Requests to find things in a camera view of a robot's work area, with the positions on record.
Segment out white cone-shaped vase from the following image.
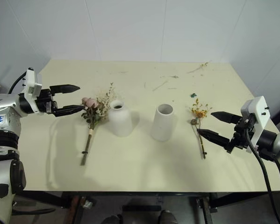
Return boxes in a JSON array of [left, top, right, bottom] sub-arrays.
[[150, 103, 175, 142]]

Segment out dark rounded shape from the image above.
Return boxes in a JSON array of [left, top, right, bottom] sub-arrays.
[[103, 214, 122, 224], [159, 209, 178, 224]]

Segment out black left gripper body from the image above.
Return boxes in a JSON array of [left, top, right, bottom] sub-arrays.
[[35, 86, 59, 115]]

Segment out dry pale stem scrap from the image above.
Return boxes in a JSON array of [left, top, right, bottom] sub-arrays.
[[152, 80, 169, 92]]

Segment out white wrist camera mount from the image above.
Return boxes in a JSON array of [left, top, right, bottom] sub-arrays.
[[240, 95, 270, 154], [22, 67, 43, 99]]

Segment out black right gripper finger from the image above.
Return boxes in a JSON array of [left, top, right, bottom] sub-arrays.
[[210, 111, 243, 125], [196, 128, 232, 150]]

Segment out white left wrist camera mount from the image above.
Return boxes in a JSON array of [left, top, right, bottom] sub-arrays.
[[22, 67, 43, 99]]

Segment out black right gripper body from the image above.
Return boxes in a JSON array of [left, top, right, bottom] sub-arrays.
[[225, 116, 256, 154]]

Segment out dried yellow flower sprig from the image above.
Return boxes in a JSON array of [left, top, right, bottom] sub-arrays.
[[188, 98, 213, 160]]

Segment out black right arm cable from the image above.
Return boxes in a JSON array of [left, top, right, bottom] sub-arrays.
[[244, 118, 280, 224]]

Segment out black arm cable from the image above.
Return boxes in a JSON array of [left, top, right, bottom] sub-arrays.
[[244, 118, 280, 224], [8, 71, 27, 94]]

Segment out dried pink rose bouquet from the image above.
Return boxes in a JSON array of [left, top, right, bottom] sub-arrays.
[[79, 81, 118, 167]]

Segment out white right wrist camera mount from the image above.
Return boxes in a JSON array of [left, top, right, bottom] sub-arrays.
[[240, 95, 270, 154]]

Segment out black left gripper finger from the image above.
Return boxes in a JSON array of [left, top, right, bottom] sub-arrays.
[[49, 84, 81, 95], [52, 105, 86, 118]]

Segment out white narrow-neck vase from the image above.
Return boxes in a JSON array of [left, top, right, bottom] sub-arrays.
[[108, 99, 133, 137]]

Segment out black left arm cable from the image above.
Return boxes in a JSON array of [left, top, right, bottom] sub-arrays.
[[8, 71, 27, 94]]

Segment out dry yellow twig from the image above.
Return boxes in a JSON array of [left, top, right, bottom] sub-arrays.
[[186, 60, 212, 74]]

